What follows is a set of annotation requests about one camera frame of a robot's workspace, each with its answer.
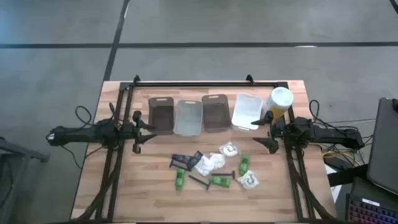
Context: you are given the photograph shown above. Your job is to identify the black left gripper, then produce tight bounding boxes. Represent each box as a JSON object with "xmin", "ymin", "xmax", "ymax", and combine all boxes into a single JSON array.
[{"xmin": 132, "ymin": 110, "xmax": 158, "ymax": 154}]

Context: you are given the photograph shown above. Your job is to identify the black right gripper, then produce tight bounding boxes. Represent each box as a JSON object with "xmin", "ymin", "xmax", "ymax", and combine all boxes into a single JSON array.
[{"xmin": 250, "ymin": 110, "xmax": 280, "ymax": 155}]

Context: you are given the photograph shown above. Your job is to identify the small clear printed bag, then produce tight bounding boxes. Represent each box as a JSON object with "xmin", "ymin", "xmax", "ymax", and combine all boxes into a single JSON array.
[
  {"xmin": 237, "ymin": 170, "xmax": 260, "ymax": 190},
  {"xmin": 218, "ymin": 141, "xmax": 240, "ymax": 158}
]

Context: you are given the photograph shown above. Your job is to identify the dark blue wrappers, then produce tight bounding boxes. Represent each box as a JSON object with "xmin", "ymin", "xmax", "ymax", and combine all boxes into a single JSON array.
[{"xmin": 186, "ymin": 151, "xmax": 204, "ymax": 170}]

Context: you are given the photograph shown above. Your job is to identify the clear bag of cotton balls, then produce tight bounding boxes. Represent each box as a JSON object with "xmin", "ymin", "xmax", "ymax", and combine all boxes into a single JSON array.
[{"xmin": 193, "ymin": 152, "xmax": 226, "ymax": 177}]

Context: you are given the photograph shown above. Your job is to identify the dark grey plastic bin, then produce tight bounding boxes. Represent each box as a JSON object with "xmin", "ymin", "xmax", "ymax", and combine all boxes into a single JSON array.
[
  {"xmin": 148, "ymin": 96, "xmax": 175, "ymax": 136},
  {"xmin": 201, "ymin": 93, "xmax": 233, "ymax": 134}
]

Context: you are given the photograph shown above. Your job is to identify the white plastic bin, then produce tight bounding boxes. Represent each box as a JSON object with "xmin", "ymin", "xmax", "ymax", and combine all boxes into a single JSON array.
[{"xmin": 231, "ymin": 92, "xmax": 264, "ymax": 131}]

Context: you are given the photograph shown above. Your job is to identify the white yellow wipes canister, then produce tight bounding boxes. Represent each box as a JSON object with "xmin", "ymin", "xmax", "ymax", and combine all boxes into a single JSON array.
[{"xmin": 263, "ymin": 86, "xmax": 295, "ymax": 123}]

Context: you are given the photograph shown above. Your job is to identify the light translucent plastic bin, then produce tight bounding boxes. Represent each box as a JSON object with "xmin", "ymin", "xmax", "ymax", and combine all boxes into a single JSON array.
[{"xmin": 172, "ymin": 99, "xmax": 203, "ymax": 138}]

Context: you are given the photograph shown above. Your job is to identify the black power adapter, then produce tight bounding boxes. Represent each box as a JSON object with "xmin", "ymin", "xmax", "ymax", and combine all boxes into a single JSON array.
[{"xmin": 325, "ymin": 157, "xmax": 352, "ymax": 170}]

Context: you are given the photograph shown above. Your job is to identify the grey laptop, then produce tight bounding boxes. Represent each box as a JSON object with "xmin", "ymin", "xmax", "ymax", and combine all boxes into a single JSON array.
[{"xmin": 366, "ymin": 97, "xmax": 398, "ymax": 196}]

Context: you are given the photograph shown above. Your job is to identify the grey metal stand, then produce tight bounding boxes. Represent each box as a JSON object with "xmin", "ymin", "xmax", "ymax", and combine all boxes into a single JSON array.
[{"xmin": 0, "ymin": 136, "xmax": 50, "ymax": 224}]

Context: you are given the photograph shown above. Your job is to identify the backlit keyboard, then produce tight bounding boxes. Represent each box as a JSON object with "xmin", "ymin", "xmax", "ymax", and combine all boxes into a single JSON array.
[{"xmin": 345, "ymin": 194, "xmax": 398, "ymax": 224}]

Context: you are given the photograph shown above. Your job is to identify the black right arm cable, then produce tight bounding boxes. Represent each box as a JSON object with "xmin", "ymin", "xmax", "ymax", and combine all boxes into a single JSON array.
[{"xmin": 308, "ymin": 99, "xmax": 322, "ymax": 124}]

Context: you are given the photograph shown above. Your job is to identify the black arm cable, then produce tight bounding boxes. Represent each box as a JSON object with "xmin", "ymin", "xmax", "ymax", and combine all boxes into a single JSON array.
[
  {"xmin": 74, "ymin": 105, "xmax": 94, "ymax": 127},
  {"xmin": 308, "ymin": 99, "xmax": 322, "ymax": 124}
]

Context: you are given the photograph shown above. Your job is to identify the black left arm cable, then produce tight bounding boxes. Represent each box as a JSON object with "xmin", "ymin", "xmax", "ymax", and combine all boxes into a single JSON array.
[{"xmin": 74, "ymin": 105, "xmax": 94, "ymax": 127}]

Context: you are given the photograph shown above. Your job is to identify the yellow floor cable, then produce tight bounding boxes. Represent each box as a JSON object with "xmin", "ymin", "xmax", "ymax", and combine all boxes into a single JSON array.
[{"xmin": 322, "ymin": 150, "xmax": 355, "ymax": 160}]

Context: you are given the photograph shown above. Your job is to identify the black strap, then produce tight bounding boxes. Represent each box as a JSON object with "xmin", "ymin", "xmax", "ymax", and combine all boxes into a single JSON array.
[{"xmin": 326, "ymin": 164, "xmax": 369, "ymax": 187}]

